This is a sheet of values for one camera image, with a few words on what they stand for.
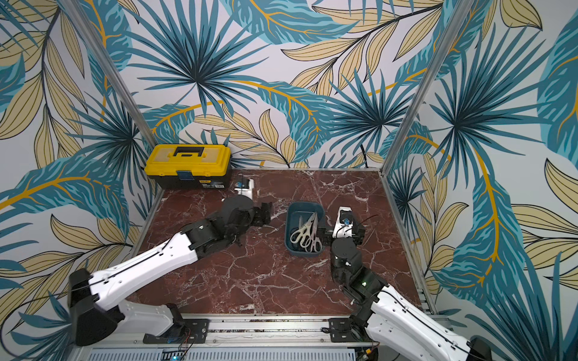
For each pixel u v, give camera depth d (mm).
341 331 729
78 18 684
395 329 575
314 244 906
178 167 978
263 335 734
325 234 639
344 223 576
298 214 1030
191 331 724
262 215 642
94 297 389
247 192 629
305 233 924
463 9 684
